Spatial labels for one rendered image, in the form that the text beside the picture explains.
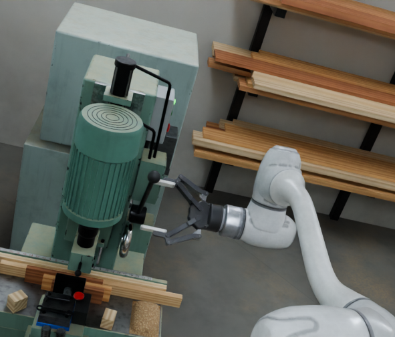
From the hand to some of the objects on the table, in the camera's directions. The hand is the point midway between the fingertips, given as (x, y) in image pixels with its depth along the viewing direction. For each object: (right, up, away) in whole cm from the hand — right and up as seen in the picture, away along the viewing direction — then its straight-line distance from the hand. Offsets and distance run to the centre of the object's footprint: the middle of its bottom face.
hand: (149, 204), depth 159 cm
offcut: (-14, -37, +16) cm, 42 cm away
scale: (-26, -21, +26) cm, 42 cm away
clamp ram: (-27, -32, +16) cm, 45 cm away
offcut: (-50, -28, +11) cm, 58 cm away
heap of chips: (-3, -37, +21) cm, 43 cm away
